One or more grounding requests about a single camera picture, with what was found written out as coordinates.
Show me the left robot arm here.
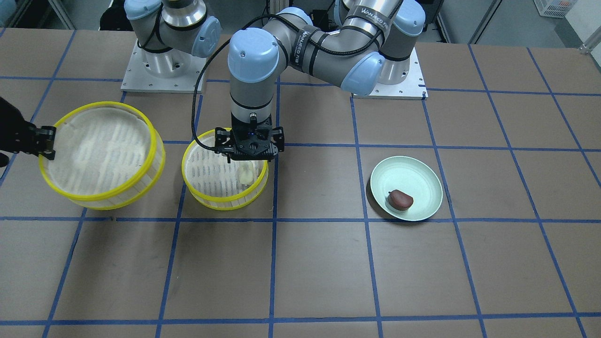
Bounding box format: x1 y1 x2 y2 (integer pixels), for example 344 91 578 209
210 0 426 161

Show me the white bun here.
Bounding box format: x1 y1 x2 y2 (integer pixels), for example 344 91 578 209
237 161 255 186

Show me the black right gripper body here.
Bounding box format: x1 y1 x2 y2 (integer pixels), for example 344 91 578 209
0 98 57 161

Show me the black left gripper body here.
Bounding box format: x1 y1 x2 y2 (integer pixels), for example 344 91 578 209
215 117 285 163

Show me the mint green plate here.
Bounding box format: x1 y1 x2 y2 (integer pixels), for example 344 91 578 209
369 156 444 221

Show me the brown bun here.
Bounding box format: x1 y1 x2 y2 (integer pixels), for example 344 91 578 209
387 190 414 210

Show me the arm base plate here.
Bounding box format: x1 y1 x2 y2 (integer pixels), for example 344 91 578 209
352 48 429 100
121 42 206 93

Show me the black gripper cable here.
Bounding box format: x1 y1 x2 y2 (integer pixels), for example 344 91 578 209
190 14 282 152

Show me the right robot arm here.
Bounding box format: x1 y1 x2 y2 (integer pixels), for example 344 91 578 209
1 0 222 167

